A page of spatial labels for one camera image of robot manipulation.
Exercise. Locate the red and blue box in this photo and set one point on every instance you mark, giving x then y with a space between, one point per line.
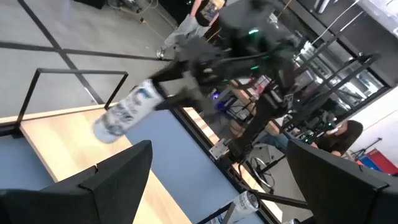
382 161

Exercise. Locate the black tripod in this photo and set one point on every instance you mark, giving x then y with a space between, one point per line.
367 149

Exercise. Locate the wooden desk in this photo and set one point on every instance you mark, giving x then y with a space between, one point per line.
241 95

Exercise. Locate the person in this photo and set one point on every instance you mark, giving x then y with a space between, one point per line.
345 137
186 28

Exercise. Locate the white Celsius can red band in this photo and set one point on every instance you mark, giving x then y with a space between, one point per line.
244 205

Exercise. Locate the wooden shelf black metal frame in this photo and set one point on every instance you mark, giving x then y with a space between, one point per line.
62 143

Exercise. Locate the black metal rig frame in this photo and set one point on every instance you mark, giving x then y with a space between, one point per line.
357 73

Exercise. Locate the white Celsius Arctic can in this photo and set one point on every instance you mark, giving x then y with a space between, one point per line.
124 115

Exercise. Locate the pink striped box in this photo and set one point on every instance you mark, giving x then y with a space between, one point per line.
261 84

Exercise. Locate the white metal bracket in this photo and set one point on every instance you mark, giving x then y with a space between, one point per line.
219 149

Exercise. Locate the black chair base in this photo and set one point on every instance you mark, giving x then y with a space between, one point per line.
262 186

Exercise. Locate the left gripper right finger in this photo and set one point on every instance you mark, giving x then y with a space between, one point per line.
342 199

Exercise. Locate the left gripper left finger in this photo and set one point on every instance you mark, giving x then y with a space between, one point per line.
93 202

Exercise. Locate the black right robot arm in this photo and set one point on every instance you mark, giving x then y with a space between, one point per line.
242 18

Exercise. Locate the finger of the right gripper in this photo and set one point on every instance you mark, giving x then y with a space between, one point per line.
172 72
178 101

